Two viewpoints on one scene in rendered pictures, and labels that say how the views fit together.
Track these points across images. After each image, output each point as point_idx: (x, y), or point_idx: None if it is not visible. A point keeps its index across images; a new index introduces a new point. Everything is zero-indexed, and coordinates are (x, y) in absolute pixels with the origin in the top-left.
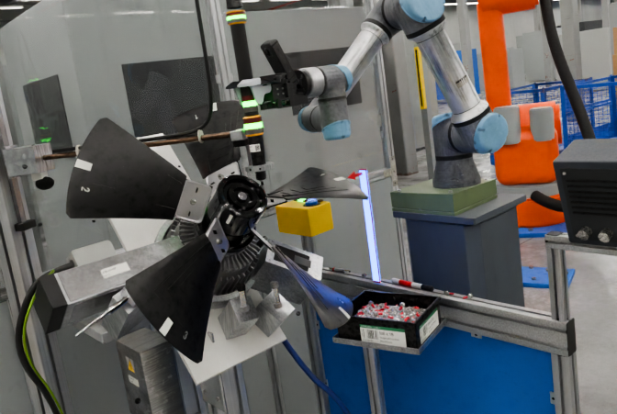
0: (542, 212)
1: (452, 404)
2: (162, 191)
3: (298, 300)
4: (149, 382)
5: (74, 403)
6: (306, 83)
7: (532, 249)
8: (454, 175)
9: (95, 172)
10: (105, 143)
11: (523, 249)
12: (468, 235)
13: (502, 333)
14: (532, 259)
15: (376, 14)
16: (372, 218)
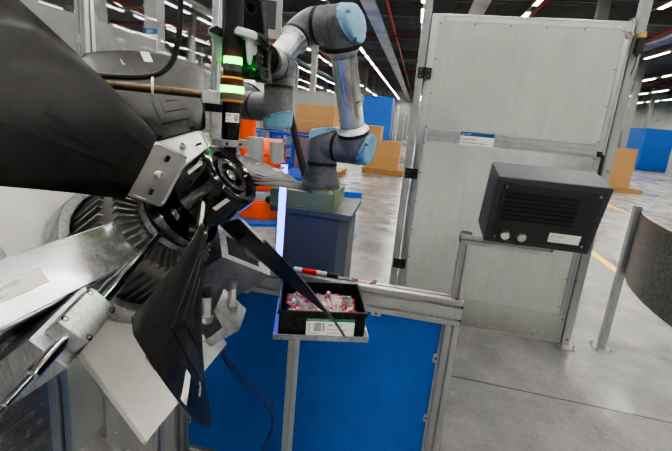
0: (270, 210)
1: (336, 372)
2: (117, 152)
3: None
4: (5, 442)
5: None
6: (276, 61)
7: (267, 234)
8: (326, 179)
9: None
10: (14, 43)
11: (262, 234)
12: (340, 229)
13: (402, 311)
14: (270, 241)
15: (302, 22)
16: (285, 210)
